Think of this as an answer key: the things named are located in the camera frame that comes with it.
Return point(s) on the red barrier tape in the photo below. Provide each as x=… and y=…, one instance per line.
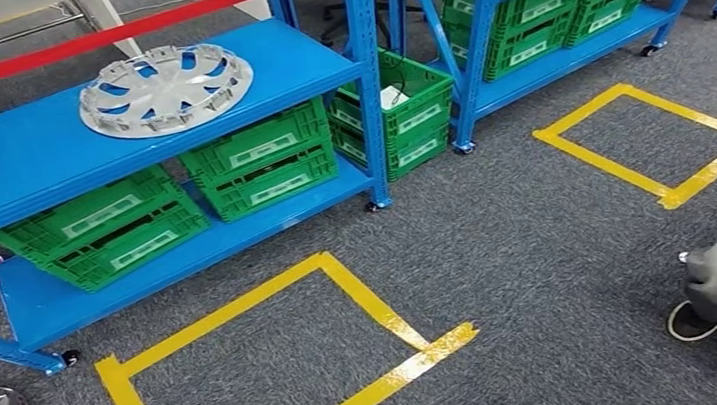
x=114, y=33

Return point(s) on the silver wheel hubcap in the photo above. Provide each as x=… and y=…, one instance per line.
x=163, y=91

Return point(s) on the small white box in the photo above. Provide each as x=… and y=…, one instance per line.
x=394, y=97

